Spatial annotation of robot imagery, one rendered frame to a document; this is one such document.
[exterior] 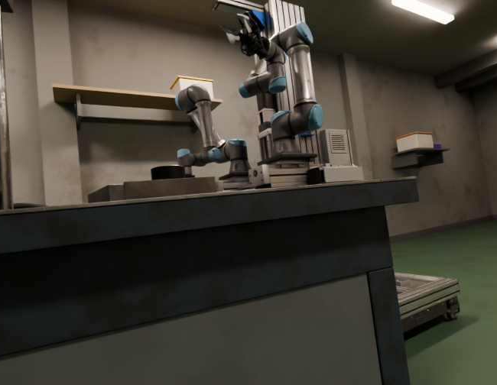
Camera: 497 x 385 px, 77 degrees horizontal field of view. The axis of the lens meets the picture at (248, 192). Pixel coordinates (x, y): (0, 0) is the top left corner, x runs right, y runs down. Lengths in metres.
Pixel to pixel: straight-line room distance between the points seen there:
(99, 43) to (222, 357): 3.91
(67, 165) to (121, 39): 1.59
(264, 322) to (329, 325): 0.09
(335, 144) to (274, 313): 1.65
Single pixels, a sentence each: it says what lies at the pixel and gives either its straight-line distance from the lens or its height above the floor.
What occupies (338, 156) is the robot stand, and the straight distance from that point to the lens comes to 1.99.
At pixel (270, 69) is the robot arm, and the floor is 1.36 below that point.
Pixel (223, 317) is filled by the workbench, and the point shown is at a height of 0.66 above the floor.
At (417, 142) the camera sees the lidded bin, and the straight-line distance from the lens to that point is 6.04.
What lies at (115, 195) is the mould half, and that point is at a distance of 1.03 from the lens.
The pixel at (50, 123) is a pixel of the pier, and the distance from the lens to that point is 3.60.
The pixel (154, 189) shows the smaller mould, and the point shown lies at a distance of 0.71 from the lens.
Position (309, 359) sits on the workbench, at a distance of 0.45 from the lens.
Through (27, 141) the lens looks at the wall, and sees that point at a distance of 3.69.
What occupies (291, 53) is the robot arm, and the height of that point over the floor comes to 1.54.
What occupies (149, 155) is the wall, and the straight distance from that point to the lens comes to 3.74.
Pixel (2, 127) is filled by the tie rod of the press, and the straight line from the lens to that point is 1.66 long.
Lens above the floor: 0.77
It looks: 4 degrees up
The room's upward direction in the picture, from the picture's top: 7 degrees counter-clockwise
